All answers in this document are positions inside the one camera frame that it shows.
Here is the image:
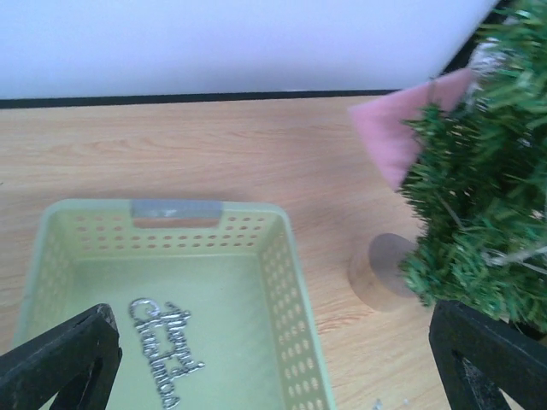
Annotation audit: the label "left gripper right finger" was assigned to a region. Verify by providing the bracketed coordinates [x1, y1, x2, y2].
[429, 301, 546, 409]

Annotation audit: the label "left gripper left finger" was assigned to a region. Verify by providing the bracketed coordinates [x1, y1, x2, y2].
[1, 303, 122, 409]

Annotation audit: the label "silver spiral ornament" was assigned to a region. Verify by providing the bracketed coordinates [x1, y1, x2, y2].
[128, 297, 205, 409]

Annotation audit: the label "light green plastic basket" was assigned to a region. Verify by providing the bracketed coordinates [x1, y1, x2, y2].
[13, 199, 335, 409]

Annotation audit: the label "small green christmas tree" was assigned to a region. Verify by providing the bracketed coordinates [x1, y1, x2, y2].
[395, 1, 546, 331]

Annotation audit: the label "pink hat gnome ornament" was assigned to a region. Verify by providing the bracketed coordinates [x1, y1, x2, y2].
[349, 68, 473, 191]

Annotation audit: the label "clear wire string lights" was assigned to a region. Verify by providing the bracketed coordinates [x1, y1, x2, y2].
[467, 38, 546, 274]

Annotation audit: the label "black aluminium frame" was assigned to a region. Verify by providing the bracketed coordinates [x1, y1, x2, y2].
[1, 1, 497, 108]

